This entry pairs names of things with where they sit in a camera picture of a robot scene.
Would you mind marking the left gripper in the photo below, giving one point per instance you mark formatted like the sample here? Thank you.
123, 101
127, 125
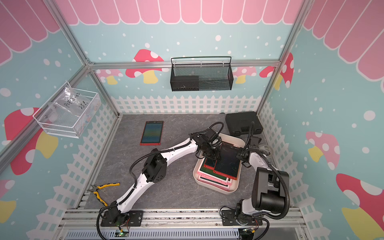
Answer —
215, 156

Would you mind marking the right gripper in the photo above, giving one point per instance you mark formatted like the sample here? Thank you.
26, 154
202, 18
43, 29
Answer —
239, 154

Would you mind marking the red writing tablet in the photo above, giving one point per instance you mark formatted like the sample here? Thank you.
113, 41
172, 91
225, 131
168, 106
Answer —
152, 133
227, 164

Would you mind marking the white plastic storage box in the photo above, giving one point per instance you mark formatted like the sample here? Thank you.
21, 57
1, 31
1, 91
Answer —
237, 142

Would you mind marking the red writing tablet top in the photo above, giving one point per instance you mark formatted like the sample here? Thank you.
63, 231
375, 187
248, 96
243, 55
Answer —
152, 133

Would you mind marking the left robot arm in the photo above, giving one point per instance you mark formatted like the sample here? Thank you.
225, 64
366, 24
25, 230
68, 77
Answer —
152, 168

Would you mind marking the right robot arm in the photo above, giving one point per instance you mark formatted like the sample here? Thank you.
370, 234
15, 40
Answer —
270, 195

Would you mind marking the pink writing tablet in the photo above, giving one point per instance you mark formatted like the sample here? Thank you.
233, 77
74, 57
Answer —
208, 176

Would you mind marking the black box in basket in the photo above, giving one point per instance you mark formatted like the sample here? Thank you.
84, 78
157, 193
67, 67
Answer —
184, 83

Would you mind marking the clear tape roll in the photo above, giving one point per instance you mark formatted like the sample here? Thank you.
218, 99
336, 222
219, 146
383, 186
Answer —
265, 149

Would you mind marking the black plastic tool case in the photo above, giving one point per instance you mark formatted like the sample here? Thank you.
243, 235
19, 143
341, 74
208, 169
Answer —
239, 123

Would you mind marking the green circuit board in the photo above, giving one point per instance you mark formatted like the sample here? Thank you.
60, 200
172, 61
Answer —
122, 233

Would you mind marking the clear plastic bag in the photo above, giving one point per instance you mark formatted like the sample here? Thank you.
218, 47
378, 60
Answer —
67, 108

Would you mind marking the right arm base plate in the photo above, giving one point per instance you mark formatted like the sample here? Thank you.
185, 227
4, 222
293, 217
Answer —
232, 218

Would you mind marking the black mesh wall basket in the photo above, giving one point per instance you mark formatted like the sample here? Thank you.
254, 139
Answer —
215, 73

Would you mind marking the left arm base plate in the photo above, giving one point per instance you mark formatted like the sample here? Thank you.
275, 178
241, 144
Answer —
129, 219

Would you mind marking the white wire wall basket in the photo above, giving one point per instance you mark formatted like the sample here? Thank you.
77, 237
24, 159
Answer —
79, 127

